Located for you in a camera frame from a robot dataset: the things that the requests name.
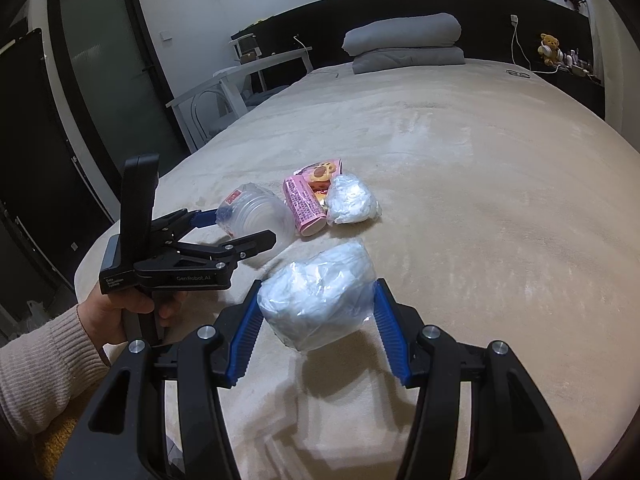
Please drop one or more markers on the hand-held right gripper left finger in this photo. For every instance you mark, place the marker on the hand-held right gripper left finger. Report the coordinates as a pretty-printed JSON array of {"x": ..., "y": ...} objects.
[{"x": 245, "y": 340}]

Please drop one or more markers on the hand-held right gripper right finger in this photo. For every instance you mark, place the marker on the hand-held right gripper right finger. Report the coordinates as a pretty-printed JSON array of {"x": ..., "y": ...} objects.
[{"x": 392, "y": 340}]

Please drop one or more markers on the bed with beige blanket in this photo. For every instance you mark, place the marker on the bed with beige blanket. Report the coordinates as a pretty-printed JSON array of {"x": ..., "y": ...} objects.
[{"x": 475, "y": 185}]

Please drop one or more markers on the white desk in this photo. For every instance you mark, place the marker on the white desk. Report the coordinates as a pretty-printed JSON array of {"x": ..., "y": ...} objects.
[{"x": 272, "y": 58}]

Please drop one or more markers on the black headboard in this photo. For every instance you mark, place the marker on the black headboard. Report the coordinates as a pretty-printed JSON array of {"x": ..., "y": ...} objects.
[{"x": 500, "y": 15}]

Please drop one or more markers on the frosted glass door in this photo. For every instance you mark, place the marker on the frosted glass door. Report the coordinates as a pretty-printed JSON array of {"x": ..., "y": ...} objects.
[{"x": 110, "y": 60}]

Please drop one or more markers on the white plastic floor bag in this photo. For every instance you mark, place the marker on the white plastic floor bag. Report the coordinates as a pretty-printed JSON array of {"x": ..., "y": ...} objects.
[{"x": 32, "y": 315}]

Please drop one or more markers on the small white plastic bag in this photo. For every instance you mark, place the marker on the small white plastic bag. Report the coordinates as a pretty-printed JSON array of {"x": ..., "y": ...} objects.
[{"x": 350, "y": 200}]

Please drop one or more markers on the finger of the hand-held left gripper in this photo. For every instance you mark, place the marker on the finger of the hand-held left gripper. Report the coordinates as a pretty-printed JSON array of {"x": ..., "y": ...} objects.
[
  {"x": 250, "y": 245},
  {"x": 205, "y": 217}
]

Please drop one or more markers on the white desk appliance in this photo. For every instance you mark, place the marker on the white desk appliance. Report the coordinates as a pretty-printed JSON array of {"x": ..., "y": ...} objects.
[{"x": 248, "y": 50}]

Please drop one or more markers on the black nightstand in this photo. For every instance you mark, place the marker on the black nightstand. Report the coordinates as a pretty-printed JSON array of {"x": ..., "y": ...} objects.
[{"x": 575, "y": 91}]

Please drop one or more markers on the clear plastic bottle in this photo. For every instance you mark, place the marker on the clear plastic bottle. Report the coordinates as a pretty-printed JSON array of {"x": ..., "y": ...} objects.
[{"x": 255, "y": 210}]

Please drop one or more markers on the person's left hand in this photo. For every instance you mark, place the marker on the person's left hand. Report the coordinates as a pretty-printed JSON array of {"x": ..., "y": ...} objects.
[{"x": 107, "y": 315}]

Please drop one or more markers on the eyeglasses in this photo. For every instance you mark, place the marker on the eyeglasses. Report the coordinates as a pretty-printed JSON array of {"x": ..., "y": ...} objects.
[{"x": 510, "y": 73}]

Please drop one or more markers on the cluster of small bottles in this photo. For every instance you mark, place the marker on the cluster of small bottles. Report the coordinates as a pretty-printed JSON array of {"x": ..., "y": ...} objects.
[{"x": 577, "y": 67}]

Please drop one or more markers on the dark wardrobe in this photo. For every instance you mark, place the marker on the dark wardrobe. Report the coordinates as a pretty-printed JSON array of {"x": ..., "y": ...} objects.
[{"x": 30, "y": 160}]

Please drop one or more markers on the large white plastic bag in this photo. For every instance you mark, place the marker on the large white plastic bag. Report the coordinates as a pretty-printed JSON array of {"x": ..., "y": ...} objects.
[{"x": 315, "y": 295}]

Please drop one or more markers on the orange fluffy garment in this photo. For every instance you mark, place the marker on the orange fluffy garment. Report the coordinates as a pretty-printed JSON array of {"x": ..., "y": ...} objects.
[{"x": 55, "y": 440}]

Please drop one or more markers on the grey folded duvet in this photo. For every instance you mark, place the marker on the grey folded duvet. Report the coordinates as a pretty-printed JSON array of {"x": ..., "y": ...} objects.
[{"x": 400, "y": 35}]

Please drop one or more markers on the brown teddy bear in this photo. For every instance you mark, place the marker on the brown teddy bear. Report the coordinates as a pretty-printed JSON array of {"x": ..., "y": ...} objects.
[{"x": 549, "y": 45}]

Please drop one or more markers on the pink snack packet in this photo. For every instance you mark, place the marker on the pink snack packet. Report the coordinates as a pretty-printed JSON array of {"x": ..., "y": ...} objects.
[{"x": 300, "y": 200}]

